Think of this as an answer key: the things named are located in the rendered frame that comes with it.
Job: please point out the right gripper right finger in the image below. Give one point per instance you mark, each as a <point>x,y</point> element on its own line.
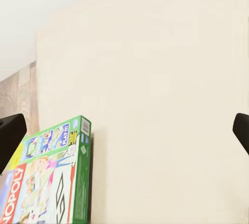
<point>241,130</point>

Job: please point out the bed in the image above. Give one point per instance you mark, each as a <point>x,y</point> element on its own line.
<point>161,82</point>

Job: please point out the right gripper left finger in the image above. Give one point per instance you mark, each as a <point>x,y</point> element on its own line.
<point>12,131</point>

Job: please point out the board game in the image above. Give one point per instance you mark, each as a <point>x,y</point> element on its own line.
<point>48,178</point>

